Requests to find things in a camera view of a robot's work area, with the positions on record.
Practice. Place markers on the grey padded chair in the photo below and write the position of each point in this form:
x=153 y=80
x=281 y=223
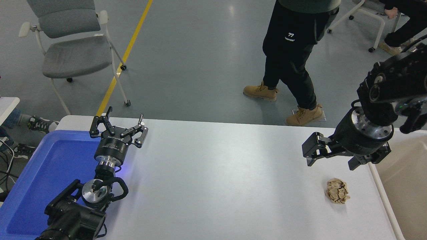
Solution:
x=76 y=55

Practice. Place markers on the blue plastic tray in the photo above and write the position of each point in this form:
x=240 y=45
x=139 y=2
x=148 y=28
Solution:
x=43 y=173

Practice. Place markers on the person's feet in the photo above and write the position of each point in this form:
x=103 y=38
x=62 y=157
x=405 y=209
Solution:
x=40 y=124

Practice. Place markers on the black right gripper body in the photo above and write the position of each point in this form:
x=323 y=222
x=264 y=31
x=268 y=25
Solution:
x=353 y=143

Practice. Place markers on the white framed chair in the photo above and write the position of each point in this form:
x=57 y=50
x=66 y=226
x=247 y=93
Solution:
x=370 y=12

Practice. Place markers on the large pale bin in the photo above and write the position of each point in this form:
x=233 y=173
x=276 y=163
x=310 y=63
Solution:
x=410 y=186

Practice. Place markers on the small white table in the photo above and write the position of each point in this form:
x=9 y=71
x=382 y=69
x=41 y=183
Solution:
x=6 y=106

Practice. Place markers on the tan paper ball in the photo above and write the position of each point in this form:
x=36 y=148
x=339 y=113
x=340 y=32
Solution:
x=337 y=191

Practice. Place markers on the standing person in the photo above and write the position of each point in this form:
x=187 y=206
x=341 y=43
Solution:
x=290 y=50

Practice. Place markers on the person's hand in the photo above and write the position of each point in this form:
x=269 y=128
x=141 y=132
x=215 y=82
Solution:
x=391 y=13

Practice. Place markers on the silver floor plate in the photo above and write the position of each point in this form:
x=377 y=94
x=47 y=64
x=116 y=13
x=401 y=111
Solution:
x=295 y=112
x=323 y=116

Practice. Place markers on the seated person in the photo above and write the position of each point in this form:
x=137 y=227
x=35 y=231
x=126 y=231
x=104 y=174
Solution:
x=407 y=31

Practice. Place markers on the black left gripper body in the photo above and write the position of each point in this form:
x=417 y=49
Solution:
x=111 y=148

